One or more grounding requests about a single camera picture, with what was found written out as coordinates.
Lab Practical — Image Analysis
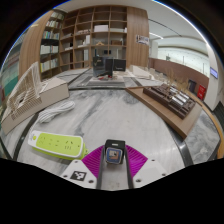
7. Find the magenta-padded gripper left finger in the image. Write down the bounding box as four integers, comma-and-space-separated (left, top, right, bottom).
60, 144, 108, 190

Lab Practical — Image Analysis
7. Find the black building model on base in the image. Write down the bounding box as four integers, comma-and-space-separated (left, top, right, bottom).
87, 55, 128, 88

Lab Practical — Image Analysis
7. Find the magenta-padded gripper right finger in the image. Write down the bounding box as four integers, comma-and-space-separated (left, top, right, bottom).
123, 144, 168, 190

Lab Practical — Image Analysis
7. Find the wall poster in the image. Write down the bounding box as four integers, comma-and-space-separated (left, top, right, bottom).
135, 34, 150, 46

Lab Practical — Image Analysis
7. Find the brown building model on board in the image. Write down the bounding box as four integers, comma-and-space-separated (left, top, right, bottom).
125, 82, 204, 140

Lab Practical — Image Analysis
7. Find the white cardboard building model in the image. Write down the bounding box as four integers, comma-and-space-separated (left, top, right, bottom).
0, 61, 70, 136

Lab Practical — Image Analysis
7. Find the black bin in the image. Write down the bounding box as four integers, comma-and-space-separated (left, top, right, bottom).
188, 79, 198, 94

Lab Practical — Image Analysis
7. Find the glass-fronted bookshelf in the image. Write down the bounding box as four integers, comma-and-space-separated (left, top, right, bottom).
0, 33, 24, 101

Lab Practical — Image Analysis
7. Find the pale flat building model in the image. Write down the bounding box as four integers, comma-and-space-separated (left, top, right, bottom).
128, 64, 158, 81

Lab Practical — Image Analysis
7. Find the small black charger block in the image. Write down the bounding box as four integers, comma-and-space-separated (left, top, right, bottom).
104, 139, 127, 165

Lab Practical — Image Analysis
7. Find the wall display screen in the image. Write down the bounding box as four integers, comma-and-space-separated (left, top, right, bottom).
209, 66, 219, 79

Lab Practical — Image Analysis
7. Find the white coiled power cable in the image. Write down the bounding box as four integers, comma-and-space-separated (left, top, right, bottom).
37, 100, 77, 125

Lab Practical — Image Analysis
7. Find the green and white power strip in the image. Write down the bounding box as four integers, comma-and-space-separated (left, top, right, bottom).
27, 130, 88, 162

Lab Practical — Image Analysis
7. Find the dark bookshelf with books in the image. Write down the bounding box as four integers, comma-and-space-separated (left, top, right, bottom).
39, 11, 66, 81

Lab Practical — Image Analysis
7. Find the wooden cubby shelf unit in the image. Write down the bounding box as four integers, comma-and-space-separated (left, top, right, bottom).
59, 5, 128, 73

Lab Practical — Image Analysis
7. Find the red standing sign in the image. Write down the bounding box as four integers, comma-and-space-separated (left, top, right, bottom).
197, 84, 207, 101

